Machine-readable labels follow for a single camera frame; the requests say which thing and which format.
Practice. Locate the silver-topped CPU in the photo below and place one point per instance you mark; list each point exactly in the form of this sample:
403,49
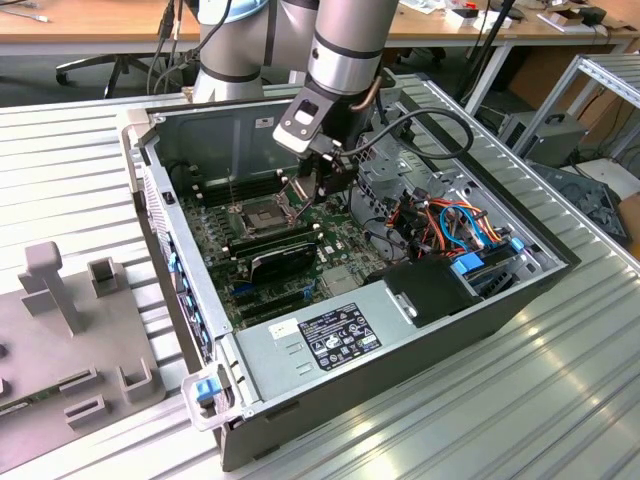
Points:
306,189

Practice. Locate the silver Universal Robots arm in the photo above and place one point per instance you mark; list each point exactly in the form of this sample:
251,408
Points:
345,50

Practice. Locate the CPU socket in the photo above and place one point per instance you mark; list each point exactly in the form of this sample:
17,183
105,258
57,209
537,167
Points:
260,216

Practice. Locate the metal disk bay cage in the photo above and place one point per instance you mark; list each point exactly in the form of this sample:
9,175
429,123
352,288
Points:
390,175

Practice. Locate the green motherboard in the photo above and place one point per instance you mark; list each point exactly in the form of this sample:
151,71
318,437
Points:
332,235

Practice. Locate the wooden desk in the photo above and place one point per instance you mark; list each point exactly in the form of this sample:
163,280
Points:
75,25
435,32

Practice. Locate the black graphics card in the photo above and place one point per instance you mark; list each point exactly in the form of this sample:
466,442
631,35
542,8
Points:
285,262

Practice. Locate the white box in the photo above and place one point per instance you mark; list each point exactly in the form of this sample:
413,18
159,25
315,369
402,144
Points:
452,17

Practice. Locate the silver heat sink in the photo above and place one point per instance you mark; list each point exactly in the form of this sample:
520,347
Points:
340,280

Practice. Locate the black tripod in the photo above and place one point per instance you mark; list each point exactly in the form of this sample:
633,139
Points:
496,30

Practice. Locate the black plastic shroud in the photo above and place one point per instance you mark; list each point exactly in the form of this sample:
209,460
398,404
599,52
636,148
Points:
430,290

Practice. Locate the hard disk in blue carrier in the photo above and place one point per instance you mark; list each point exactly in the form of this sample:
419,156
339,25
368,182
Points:
470,265

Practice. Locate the blue expansion slot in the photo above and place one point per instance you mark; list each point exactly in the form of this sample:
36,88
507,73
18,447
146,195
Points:
241,290

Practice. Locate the large cardboard box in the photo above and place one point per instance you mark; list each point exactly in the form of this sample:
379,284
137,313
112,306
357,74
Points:
545,75

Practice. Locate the dark case side panel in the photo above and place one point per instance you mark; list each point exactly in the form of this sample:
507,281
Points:
565,185

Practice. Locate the black office chair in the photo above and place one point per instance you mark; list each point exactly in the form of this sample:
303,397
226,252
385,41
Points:
117,62

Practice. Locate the open cardboard tray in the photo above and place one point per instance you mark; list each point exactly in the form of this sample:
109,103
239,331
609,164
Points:
560,20

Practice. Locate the silver power supply unit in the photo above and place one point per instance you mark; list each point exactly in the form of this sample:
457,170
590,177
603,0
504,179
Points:
280,360

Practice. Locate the open black PC case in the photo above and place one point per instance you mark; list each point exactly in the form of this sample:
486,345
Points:
400,385

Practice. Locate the black desk device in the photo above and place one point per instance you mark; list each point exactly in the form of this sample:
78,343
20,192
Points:
595,16

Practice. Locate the blue case latch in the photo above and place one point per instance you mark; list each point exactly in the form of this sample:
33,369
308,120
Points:
206,390

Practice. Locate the small cardboard box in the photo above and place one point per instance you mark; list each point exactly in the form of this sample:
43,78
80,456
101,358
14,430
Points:
631,215

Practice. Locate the grey parts rack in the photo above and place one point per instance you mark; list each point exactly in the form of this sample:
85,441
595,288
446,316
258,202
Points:
100,340

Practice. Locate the green RAM stick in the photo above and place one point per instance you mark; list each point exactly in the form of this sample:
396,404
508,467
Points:
35,398

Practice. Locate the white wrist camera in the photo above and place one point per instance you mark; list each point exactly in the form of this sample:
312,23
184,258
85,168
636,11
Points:
295,137

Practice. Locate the white case wall label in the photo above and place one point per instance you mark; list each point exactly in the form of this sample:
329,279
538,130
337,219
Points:
264,122

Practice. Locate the black intrusion switch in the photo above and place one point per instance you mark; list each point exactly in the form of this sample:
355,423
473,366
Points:
169,197

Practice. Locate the aluminium frame shelf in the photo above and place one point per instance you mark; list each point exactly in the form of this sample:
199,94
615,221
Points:
610,75

